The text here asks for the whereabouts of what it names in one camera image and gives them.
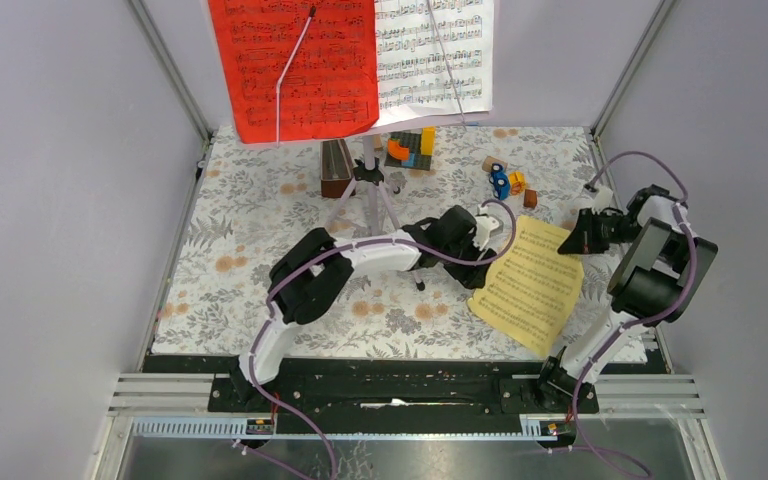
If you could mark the dark grey brick baseplate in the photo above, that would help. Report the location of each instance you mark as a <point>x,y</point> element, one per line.
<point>411,140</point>

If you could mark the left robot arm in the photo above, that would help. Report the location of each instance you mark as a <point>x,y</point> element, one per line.
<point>310,277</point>

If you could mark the small brown block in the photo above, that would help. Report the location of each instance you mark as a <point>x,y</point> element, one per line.
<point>530,199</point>

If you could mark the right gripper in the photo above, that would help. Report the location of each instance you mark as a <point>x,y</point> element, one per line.
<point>581,240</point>

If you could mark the yellow sheet music page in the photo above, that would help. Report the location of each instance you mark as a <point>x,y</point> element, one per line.
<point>531,290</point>

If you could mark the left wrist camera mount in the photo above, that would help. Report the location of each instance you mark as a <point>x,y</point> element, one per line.
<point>486,226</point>

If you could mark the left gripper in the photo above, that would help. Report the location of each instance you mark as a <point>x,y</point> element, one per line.
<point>476,277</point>

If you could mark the orange curved brick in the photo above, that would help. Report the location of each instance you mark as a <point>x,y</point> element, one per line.
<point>397,152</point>

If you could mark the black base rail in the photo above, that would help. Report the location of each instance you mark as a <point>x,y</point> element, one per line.
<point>385,396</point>

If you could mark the blue toy brick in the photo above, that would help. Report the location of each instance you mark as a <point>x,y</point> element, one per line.
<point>410,162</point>

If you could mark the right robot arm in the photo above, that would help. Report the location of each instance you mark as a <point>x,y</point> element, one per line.
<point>653,283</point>

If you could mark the brown metronome box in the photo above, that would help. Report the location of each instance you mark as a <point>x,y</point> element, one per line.
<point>336,168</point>

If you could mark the blue toy car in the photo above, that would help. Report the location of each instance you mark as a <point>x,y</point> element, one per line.
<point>499,182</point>

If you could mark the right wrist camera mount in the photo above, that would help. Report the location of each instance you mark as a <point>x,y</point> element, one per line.
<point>597,198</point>

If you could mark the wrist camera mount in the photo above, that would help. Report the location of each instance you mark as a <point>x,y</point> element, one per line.
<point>486,226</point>
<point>597,198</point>

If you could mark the wooden block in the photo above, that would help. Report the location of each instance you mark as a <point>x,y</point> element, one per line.
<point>492,164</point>

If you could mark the yellow toy brick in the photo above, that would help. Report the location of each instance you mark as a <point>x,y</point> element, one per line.
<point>427,141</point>

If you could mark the floral table mat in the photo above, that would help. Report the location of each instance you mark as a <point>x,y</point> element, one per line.
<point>255,203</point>

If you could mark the white sheet music page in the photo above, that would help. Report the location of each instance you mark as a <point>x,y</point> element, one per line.
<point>434,58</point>

